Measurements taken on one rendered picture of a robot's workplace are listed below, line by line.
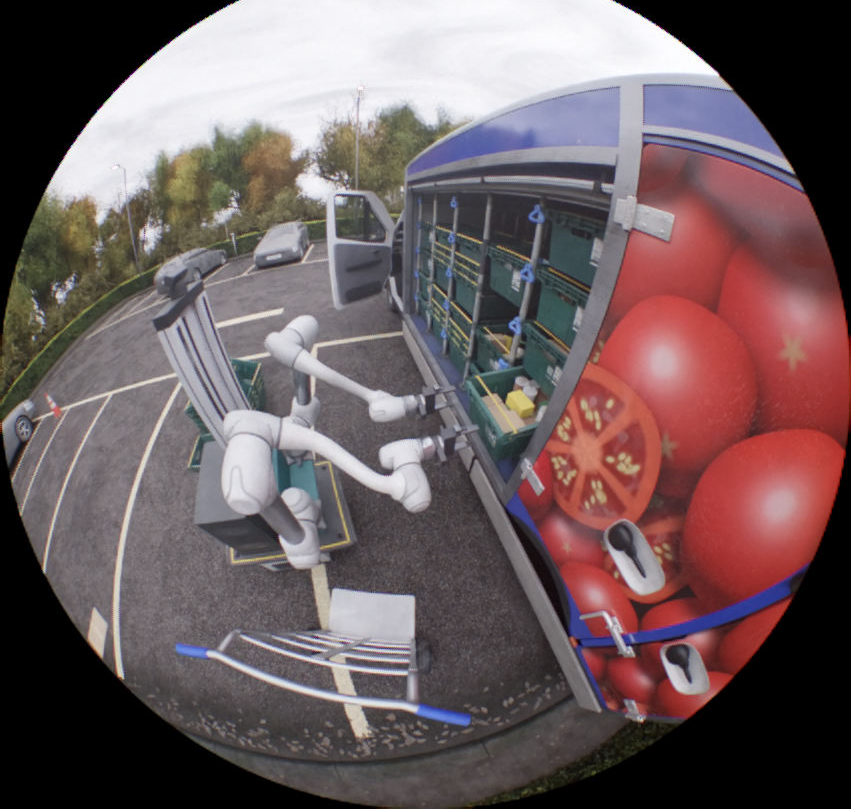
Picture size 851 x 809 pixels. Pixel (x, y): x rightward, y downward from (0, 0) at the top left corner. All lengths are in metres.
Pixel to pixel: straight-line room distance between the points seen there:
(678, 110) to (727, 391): 0.63
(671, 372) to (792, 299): 0.35
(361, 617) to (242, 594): 0.91
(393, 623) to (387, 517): 0.82
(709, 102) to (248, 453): 1.37
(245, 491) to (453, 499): 1.74
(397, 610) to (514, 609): 0.79
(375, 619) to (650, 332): 2.00
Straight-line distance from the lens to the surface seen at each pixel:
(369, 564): 2.01
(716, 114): 0.80
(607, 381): 0.81
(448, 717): 0.78
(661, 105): 0.85
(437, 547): 2.02
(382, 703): 0.77
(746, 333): 0.65
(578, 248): 1.09
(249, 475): 0.70
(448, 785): 2.35
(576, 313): 1.09
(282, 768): 2.52
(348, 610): 1.99
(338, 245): 3.68
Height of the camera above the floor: 1.95
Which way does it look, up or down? 40 degrees down
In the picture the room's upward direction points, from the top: 3 degrees clockwise
